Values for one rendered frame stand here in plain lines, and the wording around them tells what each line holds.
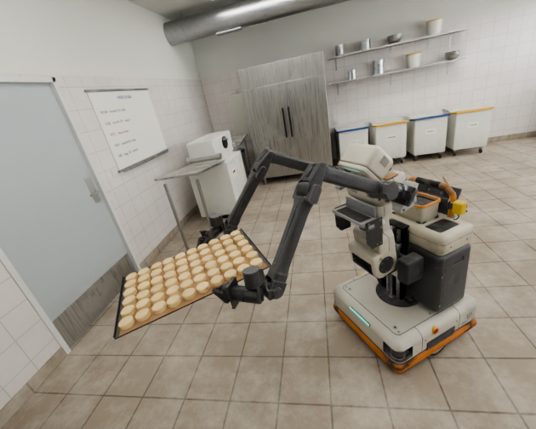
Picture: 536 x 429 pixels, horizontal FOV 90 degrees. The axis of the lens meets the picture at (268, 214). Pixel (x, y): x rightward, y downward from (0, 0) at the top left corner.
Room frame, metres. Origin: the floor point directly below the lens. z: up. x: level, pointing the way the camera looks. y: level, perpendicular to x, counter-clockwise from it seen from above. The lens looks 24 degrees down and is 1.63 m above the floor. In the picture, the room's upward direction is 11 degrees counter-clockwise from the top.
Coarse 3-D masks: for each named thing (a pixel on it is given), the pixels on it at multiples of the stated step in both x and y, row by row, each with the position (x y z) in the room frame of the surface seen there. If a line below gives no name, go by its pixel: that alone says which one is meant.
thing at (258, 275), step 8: (248, 272) 0.76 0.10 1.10; (256, 272) 0.76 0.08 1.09; (248, 280) 0.75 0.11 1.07; (256, 280) 0.75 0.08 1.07; (264, 280) 0.77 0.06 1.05; (248, 288) 0.74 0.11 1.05; (264, 288) 0.77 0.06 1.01; (280, 288) 0.76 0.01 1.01; (272, 296) 0.74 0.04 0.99; (280, 296) 0.74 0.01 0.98
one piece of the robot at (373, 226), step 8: (352, 200) 1.33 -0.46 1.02; (336, 208) 1.38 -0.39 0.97; (344, 208) 1.36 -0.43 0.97; (352, 208) 1.33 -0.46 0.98; (360, 208) 1.27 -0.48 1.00; (368, 208) 1.21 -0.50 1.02; (336, 216) 1.35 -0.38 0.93; (344, 216) 1.27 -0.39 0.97; (352, 216) 1.24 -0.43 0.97; (360, 216) 1.23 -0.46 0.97; (368, 216) 1.21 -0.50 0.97; (336, 224) 1.38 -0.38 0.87; (344, 224) 1.39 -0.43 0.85; (360, 224) 1.15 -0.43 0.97; (368, 224) 1.14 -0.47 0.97; (376, 224) 1.15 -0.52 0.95; (384, 224) 1.18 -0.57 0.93; (368, 232) 1.14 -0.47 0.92; (376, 232) 1.15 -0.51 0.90; (368, 240) 1.14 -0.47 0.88; (376, 240) 1.15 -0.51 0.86
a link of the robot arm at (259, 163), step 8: (264, 152) 1.39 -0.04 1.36; (272, 152) 1.34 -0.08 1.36; (256, 160) 1.40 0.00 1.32; (264, 160) 1.34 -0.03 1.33; (272, 160) 1.36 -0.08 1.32; (280, 160) 1.37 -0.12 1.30; (288, 160) 1.39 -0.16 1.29; (296, 160) 1.40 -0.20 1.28; (304, 160) 1.44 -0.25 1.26; (256, 168) 1.35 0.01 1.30; (296, 168) 1.40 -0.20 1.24; (304, 168) 1.41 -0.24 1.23
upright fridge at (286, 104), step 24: (240, 72) 5.09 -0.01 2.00; (264, 72) 5.00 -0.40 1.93; (288, 72) 4.91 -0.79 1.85; (312, 72) 4.82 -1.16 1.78; (264, 96) 4.97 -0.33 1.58; (288, 96) 4.88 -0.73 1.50; (312, 96) 4.79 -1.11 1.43; (264, 120) 4.99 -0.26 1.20; (288, 120) 4.89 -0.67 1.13; (312, 120) 4.80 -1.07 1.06; (264, 144) 5.00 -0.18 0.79; (288, 144) 4.90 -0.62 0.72; (312, 144) 4.81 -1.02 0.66; (288, 168) 4.92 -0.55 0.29
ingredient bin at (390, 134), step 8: (376, 120) 5.29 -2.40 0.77; (384, 120) 5.12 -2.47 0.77; (392, 120) 4.99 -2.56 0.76; (400, 120) 4.96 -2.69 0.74; (376, 128) 4.81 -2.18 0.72; (384, 128) 4.77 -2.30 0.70; (392, 128) 4.74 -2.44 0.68; (400, 128) 4.72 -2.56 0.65; (376, 136) 4.81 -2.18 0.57; (384, 136) 4.77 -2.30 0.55; (392, 136) 4.74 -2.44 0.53; (400, 136) 4.71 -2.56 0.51; (376, 144) 4.81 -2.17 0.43; (384, 144) 4.77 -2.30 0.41; (392, 144) 4.74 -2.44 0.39; (400, 144) 4.71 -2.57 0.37; (392, 152) 4.74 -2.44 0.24; (400, 152) 4.71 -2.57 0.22; (400, 160) 4.80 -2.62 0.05
